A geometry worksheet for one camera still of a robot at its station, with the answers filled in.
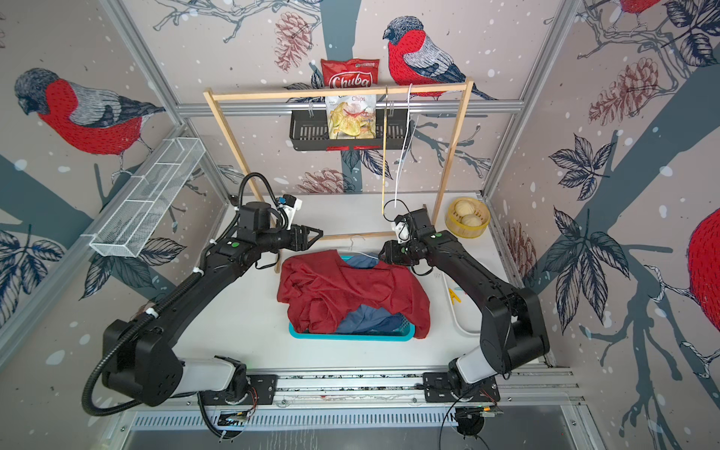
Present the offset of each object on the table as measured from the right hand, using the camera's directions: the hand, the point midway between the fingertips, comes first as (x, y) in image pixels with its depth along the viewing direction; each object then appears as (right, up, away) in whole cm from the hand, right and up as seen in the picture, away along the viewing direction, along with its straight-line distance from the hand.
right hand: (385, 254), depth 86 cm
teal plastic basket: (+6, -23, -3) cm, 24 cm away
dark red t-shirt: (-19, -8, -10) cm, 23 cm away
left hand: (-19, +9, -7) cm, 23 cm away
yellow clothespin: (+23, -14, +3) cm, 27 cm away
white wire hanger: (-9, 0, +7) cm, 11 cm away
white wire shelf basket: (-68, +17, -8) cm, 71 cm away
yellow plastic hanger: (+1, +39, +28) cm, 48 cm away
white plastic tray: (+26, -18, 0) cm, 31 cm away
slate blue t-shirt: (-7, -17, -8) cm, 20 cm away
